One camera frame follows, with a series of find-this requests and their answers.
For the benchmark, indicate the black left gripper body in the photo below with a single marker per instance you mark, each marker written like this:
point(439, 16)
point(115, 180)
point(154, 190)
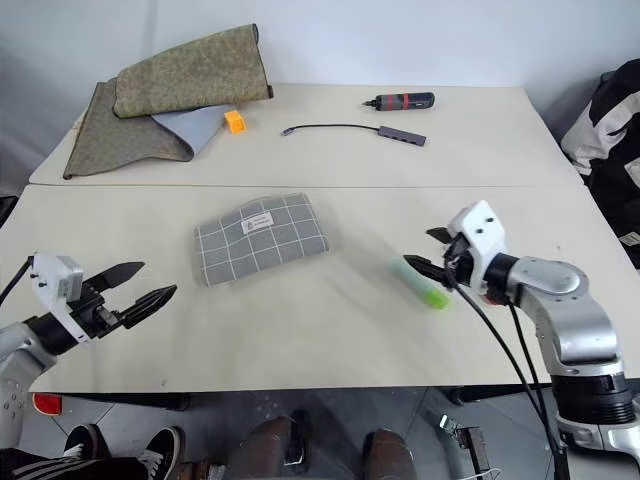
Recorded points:
point(95, 312)

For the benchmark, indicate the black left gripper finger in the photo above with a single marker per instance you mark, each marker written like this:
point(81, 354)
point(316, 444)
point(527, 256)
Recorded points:
point(117, 274)
point(147, 305)

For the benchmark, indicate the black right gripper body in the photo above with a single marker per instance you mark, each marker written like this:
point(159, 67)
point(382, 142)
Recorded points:
point(459, 262)

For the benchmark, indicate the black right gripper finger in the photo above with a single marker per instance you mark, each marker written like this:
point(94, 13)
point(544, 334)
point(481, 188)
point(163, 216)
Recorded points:
point(430, 270)
point(440, 234)

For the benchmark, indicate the green highlighter pen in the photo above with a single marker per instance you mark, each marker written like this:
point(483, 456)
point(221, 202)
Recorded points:
point(430, 297)

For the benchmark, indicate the grey checked fabric pouch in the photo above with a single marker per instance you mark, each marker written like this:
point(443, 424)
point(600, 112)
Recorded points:
point(260, 240)

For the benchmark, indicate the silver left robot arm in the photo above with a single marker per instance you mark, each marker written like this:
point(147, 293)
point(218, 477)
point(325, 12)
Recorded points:
point(12, 360)

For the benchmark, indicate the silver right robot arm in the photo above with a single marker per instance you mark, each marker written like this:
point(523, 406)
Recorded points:
point(575, 320)

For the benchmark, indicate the small red plastic part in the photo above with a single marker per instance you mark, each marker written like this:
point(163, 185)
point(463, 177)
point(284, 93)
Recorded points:
point(46, 404)

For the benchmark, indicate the flat olive speckled cloth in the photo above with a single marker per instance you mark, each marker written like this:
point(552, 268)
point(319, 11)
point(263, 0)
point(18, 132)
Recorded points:
point(115, 145)

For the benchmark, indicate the black sneaker with white sole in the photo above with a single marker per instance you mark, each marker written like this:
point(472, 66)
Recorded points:
point(162, 450)
point(85, 442)

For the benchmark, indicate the black red electric screwdriver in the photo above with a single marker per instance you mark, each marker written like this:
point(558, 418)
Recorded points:
point(405, 101)

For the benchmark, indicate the black trousers with white stripes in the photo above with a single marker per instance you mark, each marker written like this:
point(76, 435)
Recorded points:
point(70, 467)

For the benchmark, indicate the light grey-blue cloth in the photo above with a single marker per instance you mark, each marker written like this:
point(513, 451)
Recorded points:
point(192, 127)

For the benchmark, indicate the brown rounded shape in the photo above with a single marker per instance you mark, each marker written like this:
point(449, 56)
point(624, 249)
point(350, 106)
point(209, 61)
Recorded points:
point(392, 455)
point(265, 447)

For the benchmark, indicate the small orange block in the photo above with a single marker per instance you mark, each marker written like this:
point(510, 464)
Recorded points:
point(235, 122)

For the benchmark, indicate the black and white jacket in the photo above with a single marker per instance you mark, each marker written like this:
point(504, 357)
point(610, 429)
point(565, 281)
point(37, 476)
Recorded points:
point(610, 140)

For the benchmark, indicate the folded olive speckled cloth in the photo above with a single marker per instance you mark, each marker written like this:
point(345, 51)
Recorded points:
point(195, 70)

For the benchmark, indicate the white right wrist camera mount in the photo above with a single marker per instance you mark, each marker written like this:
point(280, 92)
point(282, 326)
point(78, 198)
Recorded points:
point(482, 230)

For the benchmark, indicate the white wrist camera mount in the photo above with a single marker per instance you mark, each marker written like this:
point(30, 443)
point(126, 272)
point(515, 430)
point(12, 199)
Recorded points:
point(52, 277)
point(482, 230)

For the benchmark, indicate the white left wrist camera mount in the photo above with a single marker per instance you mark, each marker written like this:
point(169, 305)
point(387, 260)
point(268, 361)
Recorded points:
point(52, 277)

